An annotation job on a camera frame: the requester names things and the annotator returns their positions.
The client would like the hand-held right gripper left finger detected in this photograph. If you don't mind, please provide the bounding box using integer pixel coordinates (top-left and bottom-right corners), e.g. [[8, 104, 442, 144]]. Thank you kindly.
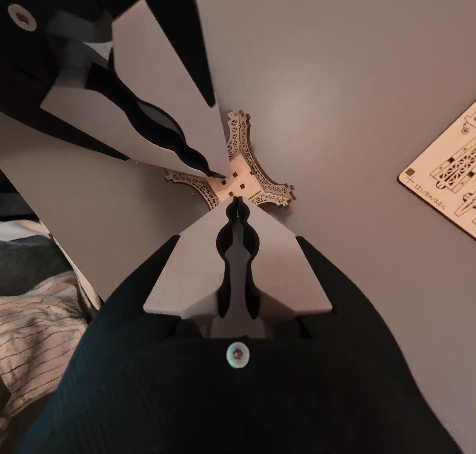
[[142, 196, 240, 337]]

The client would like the grey desk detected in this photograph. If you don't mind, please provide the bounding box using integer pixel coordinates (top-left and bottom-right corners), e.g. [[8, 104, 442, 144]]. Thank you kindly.
[[0, 0, 476, 454]]

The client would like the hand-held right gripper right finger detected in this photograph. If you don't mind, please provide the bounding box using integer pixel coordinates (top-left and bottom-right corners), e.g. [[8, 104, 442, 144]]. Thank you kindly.
[[238, 196, 333, 337]]

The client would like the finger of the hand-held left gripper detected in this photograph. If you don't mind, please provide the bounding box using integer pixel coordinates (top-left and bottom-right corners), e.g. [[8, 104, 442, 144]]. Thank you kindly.
[[39, 63, 223, 177], [107, 0, 230, 177]]

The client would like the person's patterned shirt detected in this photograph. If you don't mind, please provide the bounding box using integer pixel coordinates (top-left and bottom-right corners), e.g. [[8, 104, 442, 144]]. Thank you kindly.
[[0, 220, 102, 430]]

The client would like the wooden puzzle parts sheet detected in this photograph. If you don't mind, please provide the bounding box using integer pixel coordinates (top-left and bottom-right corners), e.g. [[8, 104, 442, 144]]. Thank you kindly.
[[397, 101, 476, 239]]

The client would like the wooden tower base model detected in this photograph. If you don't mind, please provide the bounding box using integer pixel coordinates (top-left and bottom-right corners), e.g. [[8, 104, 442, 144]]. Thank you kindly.
[[165, 110, 296, 211]]

